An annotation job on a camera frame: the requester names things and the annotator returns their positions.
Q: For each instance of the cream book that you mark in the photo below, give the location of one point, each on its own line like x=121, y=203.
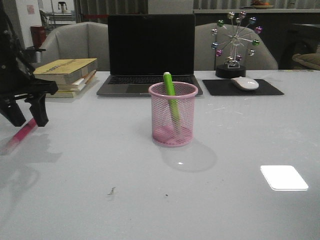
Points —
x=65, y=94
x=79, y=84

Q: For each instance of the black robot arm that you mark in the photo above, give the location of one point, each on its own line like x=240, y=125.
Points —
x=8, y=37

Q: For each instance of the green highlighter pen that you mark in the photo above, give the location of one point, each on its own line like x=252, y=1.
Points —
x=173, y=103

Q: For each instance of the black mouse pad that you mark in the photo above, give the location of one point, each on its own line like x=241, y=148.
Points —
x=225, y=87

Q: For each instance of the fruit bowl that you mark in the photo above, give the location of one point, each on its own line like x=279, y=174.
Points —
x=261, y=4

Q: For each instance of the top yellow book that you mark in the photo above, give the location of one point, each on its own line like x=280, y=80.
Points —
x=66, y=71

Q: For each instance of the right grey armchair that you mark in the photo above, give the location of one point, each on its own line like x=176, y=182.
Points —
x=211, y=48

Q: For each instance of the grey laptop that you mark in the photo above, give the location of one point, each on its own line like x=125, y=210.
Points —
x=142, y=47

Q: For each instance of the left grey armchair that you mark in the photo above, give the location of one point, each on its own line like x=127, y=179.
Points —
x=77, y=41

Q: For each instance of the bottom cream book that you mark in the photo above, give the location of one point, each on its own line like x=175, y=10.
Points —
x=65, y=94

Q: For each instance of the tan cushion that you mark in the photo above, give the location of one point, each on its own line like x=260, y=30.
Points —
x=310, y=61

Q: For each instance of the grey armchair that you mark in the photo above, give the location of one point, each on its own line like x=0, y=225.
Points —
x=211, y=48
x=77, y=41

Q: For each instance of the red bin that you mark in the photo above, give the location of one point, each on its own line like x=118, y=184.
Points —
x=38, y=34

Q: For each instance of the pink mesh pen holder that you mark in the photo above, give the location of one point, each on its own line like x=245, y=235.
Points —
x=163, y=132

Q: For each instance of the ferris wheel desk toy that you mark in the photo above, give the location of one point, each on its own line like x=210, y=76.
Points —
x=235, y=39

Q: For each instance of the pink highlighter pen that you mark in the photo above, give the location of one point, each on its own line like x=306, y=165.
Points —
x=15, y=140

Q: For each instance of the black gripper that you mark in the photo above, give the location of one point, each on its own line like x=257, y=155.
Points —
x=17, y=81

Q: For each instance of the middle cream book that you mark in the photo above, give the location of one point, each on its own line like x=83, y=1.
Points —
x=79, y=84

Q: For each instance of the white computer mouse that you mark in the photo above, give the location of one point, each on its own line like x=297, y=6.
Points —
x=245, y=83

